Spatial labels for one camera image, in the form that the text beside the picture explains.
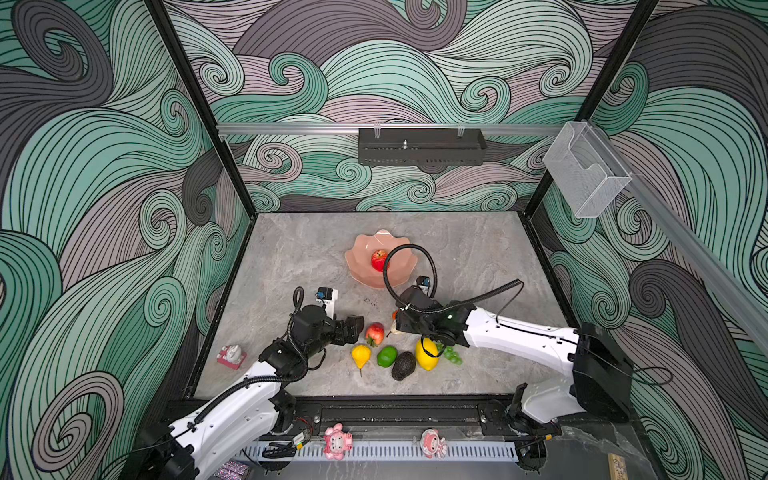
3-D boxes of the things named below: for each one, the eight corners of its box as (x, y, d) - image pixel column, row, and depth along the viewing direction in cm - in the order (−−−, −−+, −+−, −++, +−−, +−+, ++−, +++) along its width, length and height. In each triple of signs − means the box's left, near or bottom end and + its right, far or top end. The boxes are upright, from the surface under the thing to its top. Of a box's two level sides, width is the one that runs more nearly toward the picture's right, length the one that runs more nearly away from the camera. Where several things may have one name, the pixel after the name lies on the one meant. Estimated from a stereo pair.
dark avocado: (397, 384, 80) (398, 378, 77) (387, 368, 83) (387, 362, 79) (417, 368, 83) (419, 362, 79) (407, 354, 86) (408, 347, 82)
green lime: (375, 362, 83) (375, 358, 81) (386, 345, 87) (386, 341, 84) (389, 371, 82) (389, 368, 80) (399, 353, 85) (400, 350, 83)
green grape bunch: (433, 349, 87) (434, 346, 85) (437, 341, 88) (438, 338, 86) (460, 366, 84) (462, 363, 82) (464, 357, 85) (466, 354, 83)
